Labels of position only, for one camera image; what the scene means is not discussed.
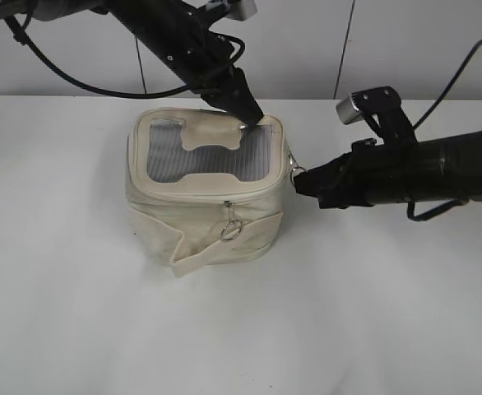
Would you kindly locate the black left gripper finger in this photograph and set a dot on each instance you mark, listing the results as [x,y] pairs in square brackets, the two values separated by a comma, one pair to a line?
[232,94]

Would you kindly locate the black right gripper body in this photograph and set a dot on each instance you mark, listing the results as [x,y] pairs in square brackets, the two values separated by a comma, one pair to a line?
[374,175]

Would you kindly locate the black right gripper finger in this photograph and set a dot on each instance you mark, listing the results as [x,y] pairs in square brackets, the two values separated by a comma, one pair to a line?
[311,182]

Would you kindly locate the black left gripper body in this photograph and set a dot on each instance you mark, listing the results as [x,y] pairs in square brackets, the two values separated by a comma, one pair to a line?
[179,35]

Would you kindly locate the silver side zipper pull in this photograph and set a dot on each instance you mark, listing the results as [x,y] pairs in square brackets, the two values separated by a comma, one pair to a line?
[295,167]

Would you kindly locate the cream fabric zipper bag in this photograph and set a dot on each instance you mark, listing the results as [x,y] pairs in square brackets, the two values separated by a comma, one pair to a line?
[183,164]

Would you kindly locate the silver ring zipper pull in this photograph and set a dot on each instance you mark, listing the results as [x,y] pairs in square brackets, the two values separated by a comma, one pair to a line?
[234,225]

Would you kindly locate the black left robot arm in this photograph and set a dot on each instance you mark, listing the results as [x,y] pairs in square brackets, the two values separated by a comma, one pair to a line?
[19,14]

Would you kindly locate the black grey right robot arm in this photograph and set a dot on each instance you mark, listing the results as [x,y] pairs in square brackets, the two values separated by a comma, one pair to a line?
[448,168]

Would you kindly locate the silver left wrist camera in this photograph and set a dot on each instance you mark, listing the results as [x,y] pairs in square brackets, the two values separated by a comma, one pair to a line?
[239,10]

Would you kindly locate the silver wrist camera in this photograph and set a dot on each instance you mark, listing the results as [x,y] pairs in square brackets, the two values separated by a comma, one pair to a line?
[239,10]
[381,109]

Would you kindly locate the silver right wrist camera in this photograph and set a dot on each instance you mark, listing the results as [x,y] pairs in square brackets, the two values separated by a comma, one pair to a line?
[381,109]

